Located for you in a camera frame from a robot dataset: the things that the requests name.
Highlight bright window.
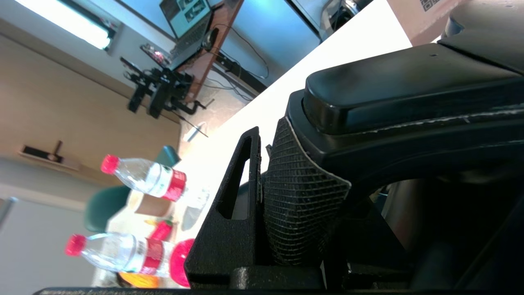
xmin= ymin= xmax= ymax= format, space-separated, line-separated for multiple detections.
xmin=12 ymin=0 xmax=121 ymax=52

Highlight white power strip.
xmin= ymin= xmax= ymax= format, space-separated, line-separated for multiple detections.
xmin=186 ymin=122 xmax=207 ymax=143

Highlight black electric kettle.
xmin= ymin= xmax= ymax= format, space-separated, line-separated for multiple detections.
xmin=260 ymin=0 xmax=524 ymax=289

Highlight yellow toy corn cob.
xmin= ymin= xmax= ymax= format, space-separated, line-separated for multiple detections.
xmin=119 ymin=271 xmax=161 ymax=289

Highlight black door handle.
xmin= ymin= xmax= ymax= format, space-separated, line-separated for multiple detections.
xmin=18 ymin=140 xmax=80 ymax=172

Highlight water bottle mountain logo label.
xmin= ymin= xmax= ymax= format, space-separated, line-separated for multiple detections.
xmin=65 ymin=233 xmax=181 ymax=276

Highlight QR code sign stand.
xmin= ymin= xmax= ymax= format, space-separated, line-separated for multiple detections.
xmin=387 ymin=0 xmax=461 ymax=45

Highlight red toy apple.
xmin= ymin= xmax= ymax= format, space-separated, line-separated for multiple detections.
xmin=170 ymin=238 xmax=196 ymax=287

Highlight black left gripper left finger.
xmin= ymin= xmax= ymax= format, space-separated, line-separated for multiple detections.
xmin=184 ymin=126 xmax=262 ymax=289

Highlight brown paper cup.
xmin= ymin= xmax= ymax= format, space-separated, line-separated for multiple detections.
xmin=127 ymin=189 xmax=174 ymax=217

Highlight black computer mouse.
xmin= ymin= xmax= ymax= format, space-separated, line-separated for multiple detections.
xmin=203 ymin=28 xmax=220 ymax=49

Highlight open laptop computer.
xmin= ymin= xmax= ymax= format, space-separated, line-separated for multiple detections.
xmin=159 ymin=0 xmax=214 ymax=70

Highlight brown wooden desk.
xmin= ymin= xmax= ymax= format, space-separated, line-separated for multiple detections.
xmin=172 ymin=0 xmax=246 ymax=103

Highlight red toy chili pepper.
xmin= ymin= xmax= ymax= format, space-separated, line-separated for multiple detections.
xmin=148 ymin=219 xmax=174 ymax=242

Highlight water bottle white band label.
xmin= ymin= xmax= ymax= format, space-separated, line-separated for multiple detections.
xmin=100 ymin=154 xmax=210 ymax=209

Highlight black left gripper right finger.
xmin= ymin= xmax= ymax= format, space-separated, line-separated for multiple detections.
xmin=323 ymin=201 xmax=412 ymax=289

